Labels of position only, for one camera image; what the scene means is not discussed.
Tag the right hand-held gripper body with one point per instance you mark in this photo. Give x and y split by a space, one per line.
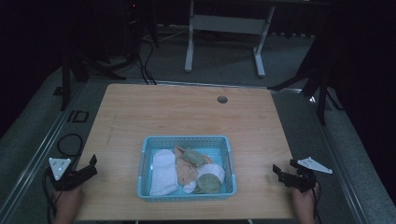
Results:
303 177

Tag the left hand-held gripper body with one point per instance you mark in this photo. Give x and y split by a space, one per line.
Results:
63 177

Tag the light blue plastic basket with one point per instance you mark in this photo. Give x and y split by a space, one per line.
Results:
146 186

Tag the short white sock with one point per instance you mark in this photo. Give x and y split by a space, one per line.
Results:
214 170

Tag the long white sock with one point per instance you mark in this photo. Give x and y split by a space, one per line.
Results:
163 172

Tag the small green sock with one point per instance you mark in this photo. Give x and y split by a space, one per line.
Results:
194 157

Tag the beige sock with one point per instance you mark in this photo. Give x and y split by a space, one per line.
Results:
186 172

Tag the person's left hand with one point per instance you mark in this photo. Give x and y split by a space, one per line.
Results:
67 203

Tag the person's right hand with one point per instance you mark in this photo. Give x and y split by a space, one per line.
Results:
303 205

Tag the black metal stand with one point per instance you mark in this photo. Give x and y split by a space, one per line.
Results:
314 77
79 67

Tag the metal floor rail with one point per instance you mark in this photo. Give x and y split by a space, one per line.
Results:
339 161
37 155

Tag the white desk frame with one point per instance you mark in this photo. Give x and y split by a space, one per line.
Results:
229 24

